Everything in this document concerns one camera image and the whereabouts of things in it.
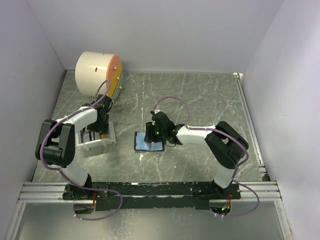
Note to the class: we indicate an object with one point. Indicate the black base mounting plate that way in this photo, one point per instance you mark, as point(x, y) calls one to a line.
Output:
point(116, 199)

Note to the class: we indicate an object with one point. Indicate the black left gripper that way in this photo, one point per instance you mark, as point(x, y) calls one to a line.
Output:
point(103, 128)

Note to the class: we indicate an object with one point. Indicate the white plastic card tray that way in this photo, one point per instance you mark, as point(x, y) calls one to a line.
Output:
point(98, 139)

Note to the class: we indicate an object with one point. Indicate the white round mini drawer cabinet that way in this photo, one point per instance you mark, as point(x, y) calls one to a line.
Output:
point(99, 72)

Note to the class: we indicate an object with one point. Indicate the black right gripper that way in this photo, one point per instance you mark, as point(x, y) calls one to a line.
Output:
point(150, 137)

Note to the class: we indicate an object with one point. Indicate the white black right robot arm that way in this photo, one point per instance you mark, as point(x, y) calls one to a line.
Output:
point(226, 144)

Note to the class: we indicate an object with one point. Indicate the aluminium extrusion rail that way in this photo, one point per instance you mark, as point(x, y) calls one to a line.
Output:
point(52, 192)

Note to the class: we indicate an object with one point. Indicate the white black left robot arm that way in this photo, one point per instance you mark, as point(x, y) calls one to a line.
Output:
point(56, 144)

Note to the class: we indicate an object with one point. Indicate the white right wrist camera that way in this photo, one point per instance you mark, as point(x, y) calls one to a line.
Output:
point(155, 111)

